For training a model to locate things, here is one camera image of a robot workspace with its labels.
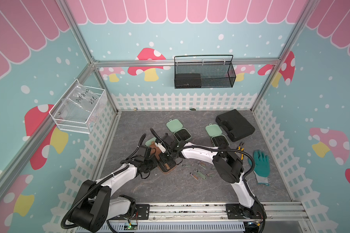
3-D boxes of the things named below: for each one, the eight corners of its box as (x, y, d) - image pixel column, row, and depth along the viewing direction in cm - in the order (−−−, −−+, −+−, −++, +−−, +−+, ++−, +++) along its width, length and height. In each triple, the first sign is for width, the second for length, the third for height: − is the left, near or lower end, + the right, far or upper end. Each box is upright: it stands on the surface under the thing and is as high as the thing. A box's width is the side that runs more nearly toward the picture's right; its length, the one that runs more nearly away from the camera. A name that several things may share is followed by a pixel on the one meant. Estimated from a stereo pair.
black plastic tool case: (232, 142, 103) (234, 138, 99) (214, 120, 116) (215, 116, 112) (253, 133, 108) (256, 128, 104) (234, 113, 121) (236, 108, 117)
